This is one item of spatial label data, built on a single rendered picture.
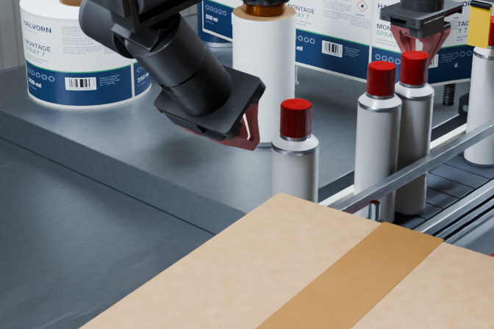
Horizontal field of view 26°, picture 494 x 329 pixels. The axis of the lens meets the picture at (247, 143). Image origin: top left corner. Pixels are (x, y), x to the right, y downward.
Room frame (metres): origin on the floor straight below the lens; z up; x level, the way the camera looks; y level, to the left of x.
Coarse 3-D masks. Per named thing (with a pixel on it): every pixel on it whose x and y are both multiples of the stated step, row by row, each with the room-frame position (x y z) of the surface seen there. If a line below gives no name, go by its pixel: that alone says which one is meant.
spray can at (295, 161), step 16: (288, 112) 1.03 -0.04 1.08; (304, 112) 1.03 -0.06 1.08; (288, 128) 1.03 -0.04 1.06; (304, 128) 1.03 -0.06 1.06; (272, 144) 1.04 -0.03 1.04; (288, 144) 1.03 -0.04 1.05; (304, 144) 1.03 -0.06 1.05; (272, 160) 1.04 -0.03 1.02; (288, 160) 1.02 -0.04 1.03; (304, 160) 1.02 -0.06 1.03; (272, 176) 1.04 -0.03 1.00; (288, 176) 1.02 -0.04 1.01; (304, 176) 1.02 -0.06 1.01; (272, 192) 1.04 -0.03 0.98; (288, 192) 1.02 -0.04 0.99; (304, 192) 1.02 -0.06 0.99
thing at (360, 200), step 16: (480, 128) 1.27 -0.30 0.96; (448, 144) 1.22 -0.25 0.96; (464, 144) 1.23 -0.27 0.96; (432, 160) 1.17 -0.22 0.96; (400, 176) 1.12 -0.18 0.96; (416, 176) 1.15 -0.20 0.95; (368, 192) 1.08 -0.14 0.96; (384, 192) 1.10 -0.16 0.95; (336, 208) 1.04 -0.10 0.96; (352, 208) 1.05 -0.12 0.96
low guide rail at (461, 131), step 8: (464, 128) 1.38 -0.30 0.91; (448, 136) 1.35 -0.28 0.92; (456, 136) 1.35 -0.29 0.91; (432, 144) 1.32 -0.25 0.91; (440, 144) 1.32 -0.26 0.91; (344, 192) 1.17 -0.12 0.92; (352, 192) 1.18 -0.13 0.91; (328, 200) 1.15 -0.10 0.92; (336, 200) 1.15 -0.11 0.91; (344, 200) 1.17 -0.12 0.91
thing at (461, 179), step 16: (448, 160) 1.34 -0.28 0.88; (432, 176) 1.29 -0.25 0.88; (448, 176) 1.29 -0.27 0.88; (464, 176) 1.29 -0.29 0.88; (480, 176) 1.29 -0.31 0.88; (432, 192) 1.24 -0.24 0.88; (448, 192) 1.24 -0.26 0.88; (464, 192) 1.24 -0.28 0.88; (432, 208) 1.20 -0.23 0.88; (400, 224) 1.16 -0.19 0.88; (416, 224) 1.16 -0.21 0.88
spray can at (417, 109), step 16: (416, 64) 1.19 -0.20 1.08; (400, 80) 1.20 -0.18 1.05; (416, 80) 1.19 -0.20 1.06; (400, 96) 1.18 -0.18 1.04; (416, 96) 1.18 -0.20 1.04; (432, 96) 1.19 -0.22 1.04; (416, 112) 1.18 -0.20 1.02; (400, 128) 1.18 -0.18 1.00; (416, 128) 1.18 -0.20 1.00; (400, 144) 1.18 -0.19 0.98; (416, 144) 1.18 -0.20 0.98; (400, 160) 1.18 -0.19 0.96; (416, 160) 1.18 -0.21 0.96; (400, 192) 1.18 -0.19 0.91; (416, 192) 1.18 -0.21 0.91; (400, 208) 1.18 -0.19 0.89; (416, 208) 1.18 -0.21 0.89
